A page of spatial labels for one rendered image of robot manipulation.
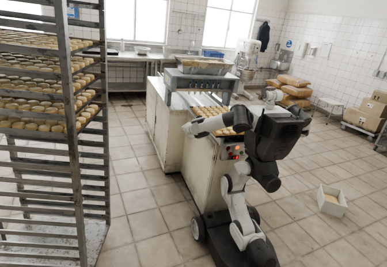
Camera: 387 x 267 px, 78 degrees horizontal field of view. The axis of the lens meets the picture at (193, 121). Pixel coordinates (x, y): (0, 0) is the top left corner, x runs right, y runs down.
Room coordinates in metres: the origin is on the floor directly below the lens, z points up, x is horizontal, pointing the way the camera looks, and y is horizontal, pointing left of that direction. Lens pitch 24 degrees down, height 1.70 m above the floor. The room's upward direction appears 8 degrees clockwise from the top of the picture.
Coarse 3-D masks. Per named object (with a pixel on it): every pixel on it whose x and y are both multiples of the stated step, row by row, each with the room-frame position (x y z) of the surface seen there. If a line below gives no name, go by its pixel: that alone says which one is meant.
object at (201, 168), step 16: (192, 144) 2.01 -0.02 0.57; (208, 144) 1.71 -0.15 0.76; (192, 160) 1.96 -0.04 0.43; (208, 160) 1.67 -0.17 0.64; (240, 160) 1.70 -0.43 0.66; (192, 176) 1.91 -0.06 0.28; (208, 176) 1.62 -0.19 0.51; (192, 192) 1.86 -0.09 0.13; (208, 192) 1.61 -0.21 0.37; (208, 208) 1.61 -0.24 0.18; (224, 208) 1.68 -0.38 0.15
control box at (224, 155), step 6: (228, 144) 1.61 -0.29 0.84; (234, 144) 1.63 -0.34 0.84; (240, 144) 1.65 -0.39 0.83; (222, 150) 1.60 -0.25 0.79; (228, 150) 1.61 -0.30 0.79; (234, 150) 1.63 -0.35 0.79; (240, 150) 1.65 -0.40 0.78; (222, 156) 1.59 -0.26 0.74; (228, 156) 1.61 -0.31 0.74; (234, 156) 1.63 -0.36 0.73; (240, 156) 1.66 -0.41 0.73; (246, 156) 1.68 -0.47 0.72
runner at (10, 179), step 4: (0, 176) 0.89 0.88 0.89; (0, 180) 0.88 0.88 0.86; (4, 180) 0.89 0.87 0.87; (8, 180) 0.89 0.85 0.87; (12, 180) 0.89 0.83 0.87; (16, 180) 0.89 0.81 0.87; (20, 180) 0.89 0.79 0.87; (24, 180) 0.89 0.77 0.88; (28, 180) 0.89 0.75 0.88; (32, 180) 0.90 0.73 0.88; (36, 180) 0.90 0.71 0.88; (40, 180) 0.90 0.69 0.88; (44, 180) 0.90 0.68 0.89; (36, 184) 0.90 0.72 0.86; (40, 184) 0.90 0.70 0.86; (44, 184) 0.90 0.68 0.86; (48, 184) 0.90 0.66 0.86; (52, 184) 0.90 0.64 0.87; (56, 184) 0.90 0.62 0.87; (60, 184) 0.91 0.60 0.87; (64, 184) 0.91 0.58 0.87; (68, 184) 0.91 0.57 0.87
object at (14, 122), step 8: (80, 112) 1.19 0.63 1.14; (88, 112) 1.19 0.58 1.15; (0, 120) 0.98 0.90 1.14; (8, 120) 0.98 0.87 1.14; (16, 120) 0.99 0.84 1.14; (24, 120) 0.99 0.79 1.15; (32, 120) 1.01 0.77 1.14; (40, 120) 1.01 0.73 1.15; (48, 120) 1.02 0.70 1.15; (56, 120) 1.03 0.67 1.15; (80, 120) 1.07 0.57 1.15; (24, 128) 0.95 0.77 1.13; (32, 128) 0.93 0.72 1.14; (40, 128) 0.93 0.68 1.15; (48, 128) 0.95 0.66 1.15; (56, 128) 0.95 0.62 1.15; (64, 128) 0.96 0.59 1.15; (80, 128) 1.02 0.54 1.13
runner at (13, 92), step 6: (0, 90) 0.89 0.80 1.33; (6, 90) 0.89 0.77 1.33; (12, 90) 0.89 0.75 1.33; (18, 90) 0.90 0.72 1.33; (24, 90) 0.90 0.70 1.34; (18, 96) 0.90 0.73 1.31; (24, 96) 0.90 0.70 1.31; (30, 96) 0.90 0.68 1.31; (36, 96) 0.90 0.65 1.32; (42, 96) 0.90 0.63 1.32; (48, 96) 0.91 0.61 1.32; (54, 96) 0.91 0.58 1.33; (60, 96) 0.91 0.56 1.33
